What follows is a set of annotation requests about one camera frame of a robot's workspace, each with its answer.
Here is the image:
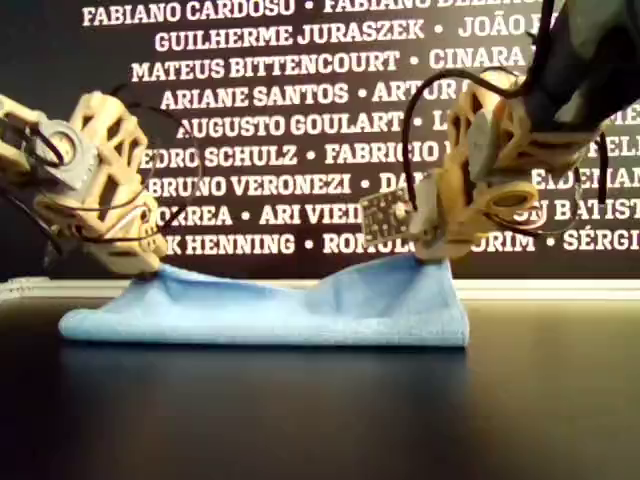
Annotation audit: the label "light blue microfibre cloth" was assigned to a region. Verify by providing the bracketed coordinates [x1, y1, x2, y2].
[58, 259, 471, 349]

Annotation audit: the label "black left camera cable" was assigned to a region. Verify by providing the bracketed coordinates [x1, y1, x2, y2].
[107, 82, 196, 251]

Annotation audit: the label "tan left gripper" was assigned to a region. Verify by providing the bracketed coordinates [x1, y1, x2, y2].
[32, 189, 170, 282]

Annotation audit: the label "arm servo wires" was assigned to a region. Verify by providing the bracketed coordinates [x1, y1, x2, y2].
[0, 114, 66, 261]
[524, 127, 611, 239]

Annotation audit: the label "right arm servo wires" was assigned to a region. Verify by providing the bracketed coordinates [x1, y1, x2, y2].
[524, 127, 611, 239]

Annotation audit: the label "aluminium table frame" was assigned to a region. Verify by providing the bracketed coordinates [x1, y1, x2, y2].
[0, 277, 640, 302]

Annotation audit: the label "black banner with white names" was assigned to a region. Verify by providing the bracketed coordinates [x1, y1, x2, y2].
[0, 0, 640, 281]

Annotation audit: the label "left arm servo wires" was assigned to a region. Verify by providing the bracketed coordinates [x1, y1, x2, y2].
[0, 114, 66, 261]

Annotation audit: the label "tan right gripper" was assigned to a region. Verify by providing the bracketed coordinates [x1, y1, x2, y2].
[414, 148, 540, 266]

